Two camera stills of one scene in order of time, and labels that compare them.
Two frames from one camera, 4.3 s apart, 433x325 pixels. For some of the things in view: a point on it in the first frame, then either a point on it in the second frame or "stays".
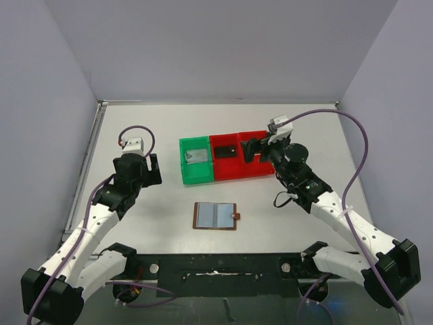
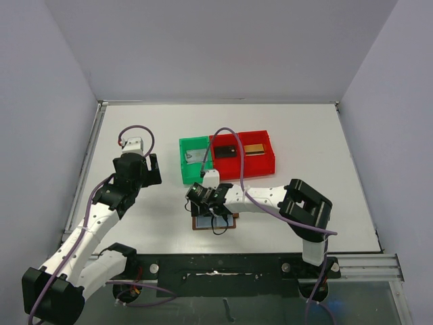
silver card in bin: [196, 156] stays
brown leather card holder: [215, 216] stays
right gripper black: [256, 147] → [196, 207]
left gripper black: [151, 170] stays
